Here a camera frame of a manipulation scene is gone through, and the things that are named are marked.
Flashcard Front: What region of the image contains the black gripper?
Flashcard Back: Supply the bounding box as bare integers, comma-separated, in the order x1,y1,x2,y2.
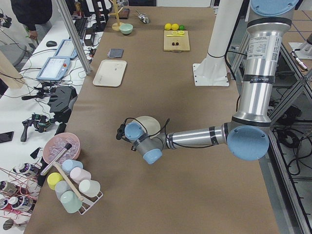
131,142,137,151

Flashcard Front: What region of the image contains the beige round plate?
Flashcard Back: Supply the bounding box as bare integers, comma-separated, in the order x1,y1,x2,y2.
132,116,161,138

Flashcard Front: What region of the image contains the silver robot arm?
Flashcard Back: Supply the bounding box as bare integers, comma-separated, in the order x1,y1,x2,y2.
120,0,296,164

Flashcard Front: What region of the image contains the beige rectangular tray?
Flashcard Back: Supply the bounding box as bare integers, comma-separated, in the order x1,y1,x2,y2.
93,59,127,87

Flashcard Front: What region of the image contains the white cup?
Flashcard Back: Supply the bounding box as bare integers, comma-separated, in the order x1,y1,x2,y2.
78,179,100,197

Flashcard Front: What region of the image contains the pink cup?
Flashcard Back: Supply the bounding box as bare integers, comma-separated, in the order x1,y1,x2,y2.
70,167,92,184

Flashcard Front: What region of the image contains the metal muddler tool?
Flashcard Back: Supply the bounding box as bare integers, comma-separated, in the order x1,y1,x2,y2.
40,143,72,176

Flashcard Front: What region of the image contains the light blue cup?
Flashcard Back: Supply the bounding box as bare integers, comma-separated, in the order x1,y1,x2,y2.
62,159,83,175

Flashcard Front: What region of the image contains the white cup rack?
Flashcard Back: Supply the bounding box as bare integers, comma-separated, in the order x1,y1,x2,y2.
54,162,103,215

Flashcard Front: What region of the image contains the pink bowl with ice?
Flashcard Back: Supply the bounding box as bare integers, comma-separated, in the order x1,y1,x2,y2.
43,133,80,164

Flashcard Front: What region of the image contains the grey cup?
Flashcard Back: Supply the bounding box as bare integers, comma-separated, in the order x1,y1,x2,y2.
55,180,72,200

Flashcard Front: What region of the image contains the mint green cup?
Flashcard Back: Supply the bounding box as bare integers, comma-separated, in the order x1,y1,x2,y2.
60,191,82,214

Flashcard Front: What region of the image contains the yellow cup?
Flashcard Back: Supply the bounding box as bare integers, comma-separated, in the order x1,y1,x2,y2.
47,172,64,190

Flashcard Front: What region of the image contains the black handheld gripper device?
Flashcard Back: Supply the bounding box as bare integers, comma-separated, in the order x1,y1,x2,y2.
20,114,52,142

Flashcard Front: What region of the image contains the grey folded cloth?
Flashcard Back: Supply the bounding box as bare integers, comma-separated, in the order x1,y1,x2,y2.
107,48,124,59

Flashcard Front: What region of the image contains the blue teach pendant near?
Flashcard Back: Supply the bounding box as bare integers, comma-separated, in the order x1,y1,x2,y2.
37,57,71,81

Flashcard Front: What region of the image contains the blue teach pendant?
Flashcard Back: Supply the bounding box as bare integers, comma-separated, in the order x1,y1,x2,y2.
54,39,77,60
37,57,71,81

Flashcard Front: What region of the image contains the wooden cutting board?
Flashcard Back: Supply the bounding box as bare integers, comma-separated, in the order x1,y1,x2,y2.
163,30,191,52

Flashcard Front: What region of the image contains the mint green bowl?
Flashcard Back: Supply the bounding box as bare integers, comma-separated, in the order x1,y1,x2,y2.
119,23,134,35

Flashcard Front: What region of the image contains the blue teach pendant far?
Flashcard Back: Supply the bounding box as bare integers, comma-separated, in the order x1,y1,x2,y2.
54,39,77,60

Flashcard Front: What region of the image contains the wooden cup stand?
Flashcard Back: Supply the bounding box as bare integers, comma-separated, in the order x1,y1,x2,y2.
109,0,124,31

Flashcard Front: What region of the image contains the yellow lemon outer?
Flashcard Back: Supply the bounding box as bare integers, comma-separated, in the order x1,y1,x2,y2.
164,23,172,31

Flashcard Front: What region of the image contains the yellow lemon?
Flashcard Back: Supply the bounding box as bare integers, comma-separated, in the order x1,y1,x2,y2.
171,23,179,31
164,23,172,31

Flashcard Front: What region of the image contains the black smartphone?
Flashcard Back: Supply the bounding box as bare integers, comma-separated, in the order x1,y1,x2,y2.
0,131,14,143

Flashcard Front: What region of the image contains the yellow lemon middle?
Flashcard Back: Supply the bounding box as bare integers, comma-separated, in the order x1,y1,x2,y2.
171,23,179,31

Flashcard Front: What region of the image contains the metal scoop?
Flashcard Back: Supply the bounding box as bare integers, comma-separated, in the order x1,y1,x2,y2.
136,9,150,24

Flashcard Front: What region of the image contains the black computer mouse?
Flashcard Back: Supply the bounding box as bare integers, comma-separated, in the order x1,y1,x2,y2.
46,40,58,47

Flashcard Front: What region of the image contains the person in dark jacket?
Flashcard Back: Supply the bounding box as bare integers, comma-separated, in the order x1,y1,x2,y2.
11,0,53,40

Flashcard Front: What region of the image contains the aluminium frame post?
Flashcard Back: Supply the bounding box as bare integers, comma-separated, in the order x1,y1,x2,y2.
56,0,91,75

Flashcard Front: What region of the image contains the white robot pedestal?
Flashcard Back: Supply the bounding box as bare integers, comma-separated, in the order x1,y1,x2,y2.
193,0,243,86

